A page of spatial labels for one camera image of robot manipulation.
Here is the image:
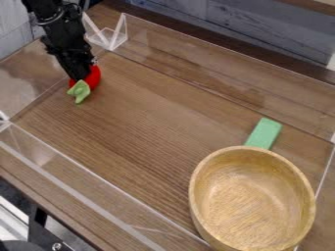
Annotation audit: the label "green rectangular block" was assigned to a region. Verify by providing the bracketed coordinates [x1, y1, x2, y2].
[244, 118, 283, 150]

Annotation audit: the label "black table leg frame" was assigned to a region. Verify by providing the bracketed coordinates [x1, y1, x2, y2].
[28, 206, 75, 251]

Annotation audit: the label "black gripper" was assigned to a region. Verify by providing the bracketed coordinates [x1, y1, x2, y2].
[21, 0, 95, 80]

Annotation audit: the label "clear acrylic tray walls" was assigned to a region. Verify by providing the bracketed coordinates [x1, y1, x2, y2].
[0, 7, 335, 251]

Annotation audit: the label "red plush strawberry toy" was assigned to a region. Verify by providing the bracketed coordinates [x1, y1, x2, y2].
[67, 65, 100, 104]

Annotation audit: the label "wooden bowl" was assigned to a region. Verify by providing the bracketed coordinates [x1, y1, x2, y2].
[188, 146, 315, 251]

